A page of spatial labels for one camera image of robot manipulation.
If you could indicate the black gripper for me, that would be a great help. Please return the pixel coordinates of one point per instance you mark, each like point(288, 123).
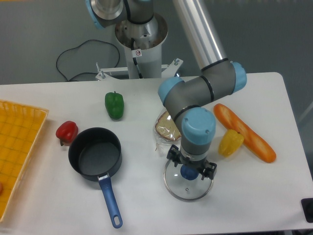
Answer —
point(208, 169)

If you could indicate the glass lid with blue knob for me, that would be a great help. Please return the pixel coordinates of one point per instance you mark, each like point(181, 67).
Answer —
point(185, 183)

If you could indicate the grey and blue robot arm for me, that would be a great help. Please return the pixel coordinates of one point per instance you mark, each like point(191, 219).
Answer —
point(184, 101)

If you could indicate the bread slice in plastic wrap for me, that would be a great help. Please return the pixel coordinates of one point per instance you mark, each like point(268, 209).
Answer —
point(165, 133)

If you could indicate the yellow bell pepper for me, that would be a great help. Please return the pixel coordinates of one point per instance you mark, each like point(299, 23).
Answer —
point(230, 143)

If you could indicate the orange baguette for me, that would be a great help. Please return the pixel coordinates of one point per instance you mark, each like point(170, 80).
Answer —
point(252, 141)

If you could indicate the green bell pepper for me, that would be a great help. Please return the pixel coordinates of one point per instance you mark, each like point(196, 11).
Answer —
point(114, 103)

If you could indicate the black device at table edge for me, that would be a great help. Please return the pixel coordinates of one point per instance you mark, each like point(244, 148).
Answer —
point(307, 206)

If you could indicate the red bell pepper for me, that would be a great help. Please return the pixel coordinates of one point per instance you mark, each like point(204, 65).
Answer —
point(67, 132)

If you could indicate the yellow woven basket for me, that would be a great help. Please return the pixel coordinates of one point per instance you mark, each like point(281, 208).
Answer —
point(20, 126)

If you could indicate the dark saucepan with blue handle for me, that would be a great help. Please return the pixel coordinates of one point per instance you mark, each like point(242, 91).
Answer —
point(96, 155)

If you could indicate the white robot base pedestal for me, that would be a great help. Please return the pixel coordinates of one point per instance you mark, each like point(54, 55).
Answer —
point(142, 45)

